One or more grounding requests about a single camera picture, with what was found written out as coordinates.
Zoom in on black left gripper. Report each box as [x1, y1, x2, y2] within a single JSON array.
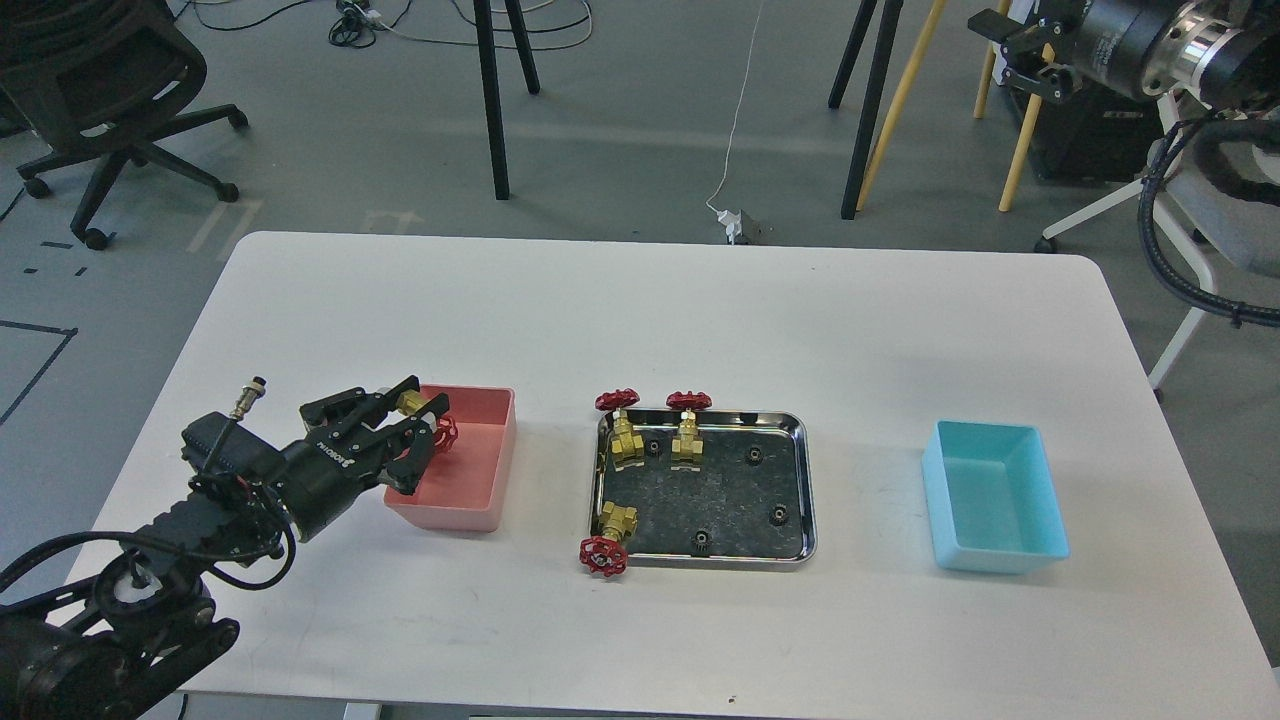
[[271, 375, 451, 543]]

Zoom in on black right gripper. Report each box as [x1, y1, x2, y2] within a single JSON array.
[[966, 1, 1197, 102]]

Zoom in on brass valve red handwheel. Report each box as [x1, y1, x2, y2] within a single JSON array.
[[396, 389, 460, 454]]

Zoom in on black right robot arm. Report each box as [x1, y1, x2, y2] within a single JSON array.
[[966, 1, 1277, 328]]

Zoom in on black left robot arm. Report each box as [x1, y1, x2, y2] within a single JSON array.
[[3, 375, 457, 719]]

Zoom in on pink plastic box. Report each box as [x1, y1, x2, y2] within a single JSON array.
[[383, 384, 516, 533]]

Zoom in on brass valve back left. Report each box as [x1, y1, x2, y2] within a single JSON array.
[[594, 388, 645, 469]]

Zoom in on brass valve front left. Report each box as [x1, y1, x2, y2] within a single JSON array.
[[579, 501, 639, 578]]

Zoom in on brass valve back right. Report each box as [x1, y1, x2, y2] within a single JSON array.
[[666, 391, 713, 469]]

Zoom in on blue plastic box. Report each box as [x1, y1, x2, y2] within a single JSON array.
[[922, 420, 1071, 574]]

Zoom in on wooden easel legs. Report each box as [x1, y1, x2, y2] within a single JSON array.
[[842, 1, 1043, 219]]

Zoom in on black tripod right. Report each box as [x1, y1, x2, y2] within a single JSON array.
[[827, 1, 904, 220]]

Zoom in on black tripod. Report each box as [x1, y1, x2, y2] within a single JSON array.
[[474, 1, 541, 201], [827, 1, 904, 220]]

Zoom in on white power adapter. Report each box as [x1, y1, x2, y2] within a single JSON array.
[[716, 209, 764, 246]]

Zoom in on stainless steel tray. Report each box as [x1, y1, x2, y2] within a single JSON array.
[[585, 407, 817, 568]]

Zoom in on black tripod left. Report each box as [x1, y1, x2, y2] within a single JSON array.
[[474, 1, 541, 201]]

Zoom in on black office chair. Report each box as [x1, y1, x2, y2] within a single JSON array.
[[3, 1, 248, 250]]

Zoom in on white cable on floor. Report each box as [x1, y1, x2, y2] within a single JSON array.
[[707, 0, 769, 217]]

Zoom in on black floor cables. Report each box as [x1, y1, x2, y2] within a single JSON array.
[[170, 0, 595, 53]]

